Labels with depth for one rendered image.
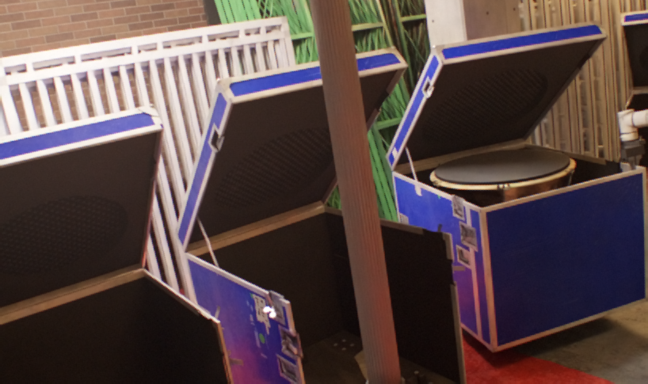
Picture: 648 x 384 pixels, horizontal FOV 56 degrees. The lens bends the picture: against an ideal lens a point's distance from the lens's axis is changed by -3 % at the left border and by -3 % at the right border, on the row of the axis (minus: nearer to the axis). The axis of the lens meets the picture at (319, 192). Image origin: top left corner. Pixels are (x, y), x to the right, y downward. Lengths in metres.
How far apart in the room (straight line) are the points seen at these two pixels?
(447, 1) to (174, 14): 2.25
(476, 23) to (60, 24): 3.04
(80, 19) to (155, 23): 0.61
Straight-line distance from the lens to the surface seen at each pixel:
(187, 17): 5.53
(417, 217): 3.97
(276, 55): 4.58
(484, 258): 3.29
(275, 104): 2.56
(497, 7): 4.82
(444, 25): 4.62
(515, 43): 3.52
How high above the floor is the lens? 1.89
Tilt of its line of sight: 14 degrees down
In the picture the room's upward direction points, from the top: 9 degrees counter-clockwise
